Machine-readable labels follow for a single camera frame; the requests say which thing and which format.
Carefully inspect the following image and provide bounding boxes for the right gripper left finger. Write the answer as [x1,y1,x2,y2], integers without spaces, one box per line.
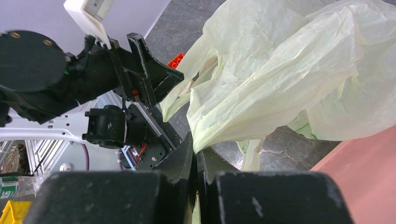
[24,133,195,224]

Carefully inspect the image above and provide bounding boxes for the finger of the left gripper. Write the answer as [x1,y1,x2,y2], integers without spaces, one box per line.
[126,33,184,107]

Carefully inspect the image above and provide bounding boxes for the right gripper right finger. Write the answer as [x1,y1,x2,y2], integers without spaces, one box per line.
[197,148,353,224]

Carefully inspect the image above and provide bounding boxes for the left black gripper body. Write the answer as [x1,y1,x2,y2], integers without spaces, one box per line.
[66,35,146,104]

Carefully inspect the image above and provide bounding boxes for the green avocado plastic bag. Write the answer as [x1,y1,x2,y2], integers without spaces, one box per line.
[160,0,396,171]

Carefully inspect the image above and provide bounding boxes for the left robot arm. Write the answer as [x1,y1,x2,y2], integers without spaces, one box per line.
[0,30,184,149]

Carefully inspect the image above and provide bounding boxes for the orange red brick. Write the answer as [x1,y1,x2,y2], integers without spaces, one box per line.
[167,52,184,69]

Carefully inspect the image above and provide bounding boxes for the pink plastic basket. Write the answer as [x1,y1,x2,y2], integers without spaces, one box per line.
[312,126,396,224]

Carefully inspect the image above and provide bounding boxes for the yellow crate outside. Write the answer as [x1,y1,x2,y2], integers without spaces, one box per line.
[0,200,32,224]

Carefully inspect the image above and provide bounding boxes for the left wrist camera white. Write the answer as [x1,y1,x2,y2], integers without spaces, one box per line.
[63,0,113,49]

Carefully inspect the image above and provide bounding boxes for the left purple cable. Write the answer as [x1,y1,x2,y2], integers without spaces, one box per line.
[81,143,91,171]

